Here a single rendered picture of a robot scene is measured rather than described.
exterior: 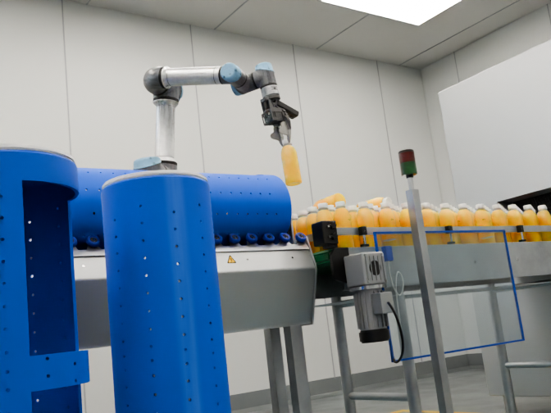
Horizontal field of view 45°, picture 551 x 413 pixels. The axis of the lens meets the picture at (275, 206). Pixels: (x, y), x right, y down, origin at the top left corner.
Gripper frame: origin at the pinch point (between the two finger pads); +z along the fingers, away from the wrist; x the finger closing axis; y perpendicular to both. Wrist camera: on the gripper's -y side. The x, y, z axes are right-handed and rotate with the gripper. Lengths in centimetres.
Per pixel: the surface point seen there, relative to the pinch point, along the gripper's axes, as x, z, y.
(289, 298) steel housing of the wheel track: 7, 65, 24
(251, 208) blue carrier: 12.0, 29.6, 35.1
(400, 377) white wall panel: -268, 153, -296
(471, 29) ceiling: -153, -165, -409
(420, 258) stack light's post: 35, 62, -21
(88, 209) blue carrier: 10, 23, 96
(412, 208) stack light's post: 37, 42, -23
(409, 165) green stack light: 39, 25, -25
